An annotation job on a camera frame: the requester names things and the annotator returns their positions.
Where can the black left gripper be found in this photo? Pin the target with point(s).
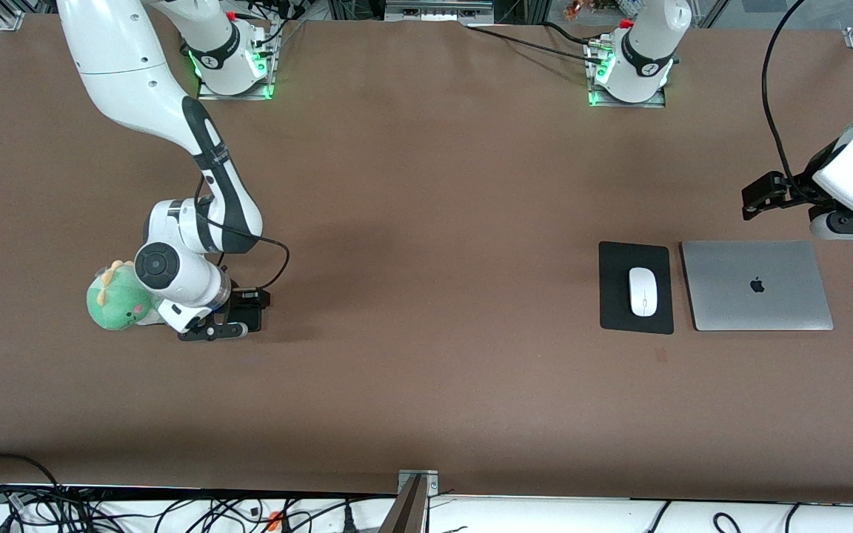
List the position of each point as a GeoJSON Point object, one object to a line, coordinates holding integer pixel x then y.
{"type": "Point", "coordinates": [801, 186]}

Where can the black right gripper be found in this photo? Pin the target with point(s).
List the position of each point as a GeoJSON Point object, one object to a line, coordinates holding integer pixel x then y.
{"type": "Point", "coordinates": [248, 303]}

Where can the white computer mouse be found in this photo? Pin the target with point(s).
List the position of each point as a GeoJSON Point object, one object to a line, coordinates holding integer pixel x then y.
{"type": "Point", "coordinates": [643, 292]}

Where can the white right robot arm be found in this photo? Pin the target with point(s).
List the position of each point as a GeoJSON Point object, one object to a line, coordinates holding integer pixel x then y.
{"type": "Point", "coordinates": [130, 59]}

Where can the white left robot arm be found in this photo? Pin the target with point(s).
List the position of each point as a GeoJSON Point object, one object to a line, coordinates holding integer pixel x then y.
{"type": "Point", "coordinates": [645, 44]}

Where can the black mouse pad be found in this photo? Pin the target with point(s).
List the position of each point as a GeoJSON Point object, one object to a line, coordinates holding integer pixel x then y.
{"type": "Point", "coordinates": [611, 296]}

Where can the silver laptop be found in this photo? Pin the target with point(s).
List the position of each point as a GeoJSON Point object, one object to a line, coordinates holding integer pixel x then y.
{"type": "Point", "coordinates": [756, 285]}

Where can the green dinosaur plush toy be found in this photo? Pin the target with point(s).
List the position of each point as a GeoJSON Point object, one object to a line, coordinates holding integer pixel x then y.
{"type": "Point", "coordinates": [112, 303]}

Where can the small colourful figurines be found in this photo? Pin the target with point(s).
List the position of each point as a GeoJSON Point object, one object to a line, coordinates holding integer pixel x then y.
{"type": "Point", "coordinates": [597, 7]}

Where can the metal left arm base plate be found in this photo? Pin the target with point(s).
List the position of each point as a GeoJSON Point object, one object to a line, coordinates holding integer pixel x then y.
{"type": "Point", "coordinates": [595, 98]}

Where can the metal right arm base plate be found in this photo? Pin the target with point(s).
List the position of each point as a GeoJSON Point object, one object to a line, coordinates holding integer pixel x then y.
{"type": "Point", "coordinates": [267, 74]}

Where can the metal table edge bracket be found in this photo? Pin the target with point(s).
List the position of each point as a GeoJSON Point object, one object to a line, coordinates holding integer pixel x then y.
{"type": "Point", "coordinates": [412, 496]}

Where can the metal rail with sockets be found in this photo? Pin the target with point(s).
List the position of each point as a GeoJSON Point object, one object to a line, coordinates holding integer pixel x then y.
{"type": "Point", "coordinates": [437, 10]}

